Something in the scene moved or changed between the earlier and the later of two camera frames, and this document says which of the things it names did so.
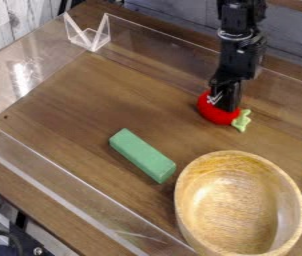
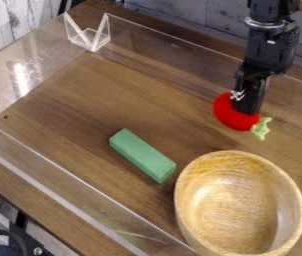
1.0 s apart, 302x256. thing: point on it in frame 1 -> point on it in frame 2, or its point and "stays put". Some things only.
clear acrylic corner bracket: [89, 39] stays put
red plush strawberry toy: [214, 113] -> [237, 119]
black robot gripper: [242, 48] -> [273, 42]
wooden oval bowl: [238, 206] stays put
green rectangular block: [138, 151] stays put
